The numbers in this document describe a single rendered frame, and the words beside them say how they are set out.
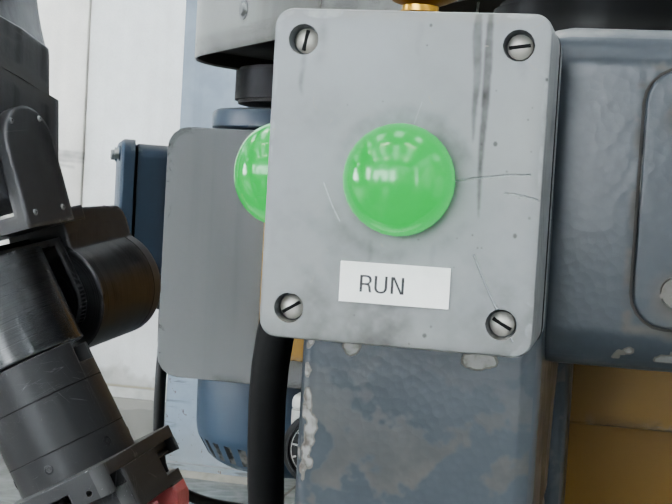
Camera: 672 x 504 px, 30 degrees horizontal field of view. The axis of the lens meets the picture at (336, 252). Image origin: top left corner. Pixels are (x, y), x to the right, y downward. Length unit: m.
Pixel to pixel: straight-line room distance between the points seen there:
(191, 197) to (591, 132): 0.47
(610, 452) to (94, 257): 0.29
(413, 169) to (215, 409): 0.56
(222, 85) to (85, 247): 4.77
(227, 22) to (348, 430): 0.47
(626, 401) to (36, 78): 0.32
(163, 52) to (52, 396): 5.44
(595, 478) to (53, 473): 0.28
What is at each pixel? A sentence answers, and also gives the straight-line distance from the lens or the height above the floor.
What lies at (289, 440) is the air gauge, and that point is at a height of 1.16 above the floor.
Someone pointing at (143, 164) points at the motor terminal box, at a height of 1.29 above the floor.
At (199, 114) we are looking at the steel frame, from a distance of 5.42.
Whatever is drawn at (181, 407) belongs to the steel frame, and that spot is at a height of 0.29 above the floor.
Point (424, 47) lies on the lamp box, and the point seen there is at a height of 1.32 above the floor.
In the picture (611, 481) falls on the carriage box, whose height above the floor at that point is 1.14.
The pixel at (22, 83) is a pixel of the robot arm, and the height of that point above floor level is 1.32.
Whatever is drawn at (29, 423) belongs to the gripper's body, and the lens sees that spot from 0.58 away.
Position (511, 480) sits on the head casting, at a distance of 0.39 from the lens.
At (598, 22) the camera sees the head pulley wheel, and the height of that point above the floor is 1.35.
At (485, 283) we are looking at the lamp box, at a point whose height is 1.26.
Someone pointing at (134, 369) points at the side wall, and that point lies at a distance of 6.06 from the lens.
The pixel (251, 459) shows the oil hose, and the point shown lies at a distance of 0.43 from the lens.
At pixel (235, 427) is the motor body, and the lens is 0.85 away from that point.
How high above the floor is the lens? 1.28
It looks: 3 degrees down
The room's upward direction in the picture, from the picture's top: 3 degrees clockwise
